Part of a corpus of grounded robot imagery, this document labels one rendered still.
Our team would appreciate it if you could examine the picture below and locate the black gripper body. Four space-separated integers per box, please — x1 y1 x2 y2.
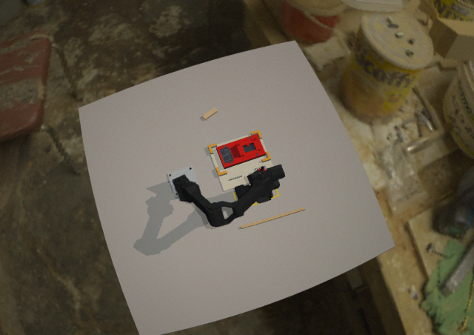
235 180 280 199

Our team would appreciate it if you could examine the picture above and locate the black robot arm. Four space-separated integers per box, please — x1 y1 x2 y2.
173 165 285 227

